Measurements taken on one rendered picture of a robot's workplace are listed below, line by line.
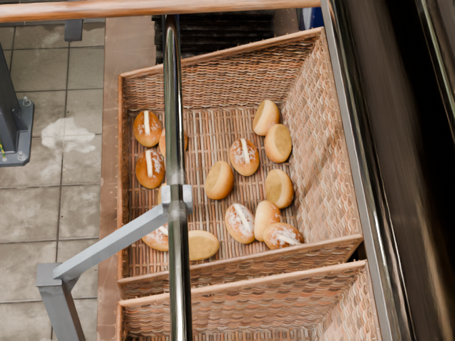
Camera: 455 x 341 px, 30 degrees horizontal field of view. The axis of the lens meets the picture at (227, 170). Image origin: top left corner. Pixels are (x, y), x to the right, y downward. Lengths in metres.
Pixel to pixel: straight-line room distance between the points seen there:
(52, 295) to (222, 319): 0.40
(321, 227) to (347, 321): 0.25
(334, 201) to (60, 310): 0.59
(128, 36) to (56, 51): 0.84
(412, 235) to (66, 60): 2.24
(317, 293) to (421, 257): 0.73
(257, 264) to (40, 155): 1.31
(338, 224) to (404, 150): 0.70
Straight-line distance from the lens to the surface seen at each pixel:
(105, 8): 1.46
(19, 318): 2.51
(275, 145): 1.95
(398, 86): 1.08
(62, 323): 1.56
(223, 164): 1.92
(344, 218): 1.67
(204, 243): 1.81
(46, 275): 1.45
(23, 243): 2.63
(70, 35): 1.51
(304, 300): 1.67
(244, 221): 1.84
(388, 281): 0.89
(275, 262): 1.64
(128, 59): 2.23
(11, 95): 2.79
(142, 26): 2.31
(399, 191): 0.98
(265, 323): 1.75
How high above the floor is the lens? 2.20
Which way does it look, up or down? 54 degrees down
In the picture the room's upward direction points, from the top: straight up
